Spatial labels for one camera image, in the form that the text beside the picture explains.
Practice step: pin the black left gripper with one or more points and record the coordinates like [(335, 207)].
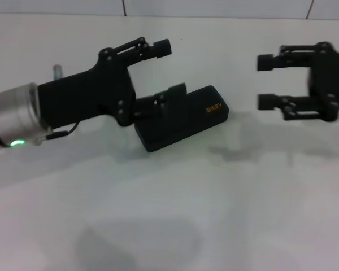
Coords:
[(87, 96)]

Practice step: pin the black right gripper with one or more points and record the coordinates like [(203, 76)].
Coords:
[(330, 76)]

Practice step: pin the black glasses case grey lining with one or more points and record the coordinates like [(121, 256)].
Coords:
[(186, 127)]

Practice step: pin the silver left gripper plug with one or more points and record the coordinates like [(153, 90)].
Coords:
[(57, 71)]

